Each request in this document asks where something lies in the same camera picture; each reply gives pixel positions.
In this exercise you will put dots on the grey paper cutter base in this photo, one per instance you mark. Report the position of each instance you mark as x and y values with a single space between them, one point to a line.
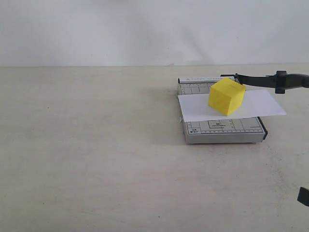
228 131

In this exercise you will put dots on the yellow foam cube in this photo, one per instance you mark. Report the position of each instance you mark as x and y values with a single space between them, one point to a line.
226 96

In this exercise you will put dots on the black cutter blade arm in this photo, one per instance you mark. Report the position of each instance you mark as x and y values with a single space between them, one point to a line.
280 81

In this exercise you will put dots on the white paper sheet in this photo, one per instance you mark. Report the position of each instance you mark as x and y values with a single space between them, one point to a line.
195 107

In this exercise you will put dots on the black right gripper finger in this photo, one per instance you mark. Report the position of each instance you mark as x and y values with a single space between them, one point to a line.
303 196

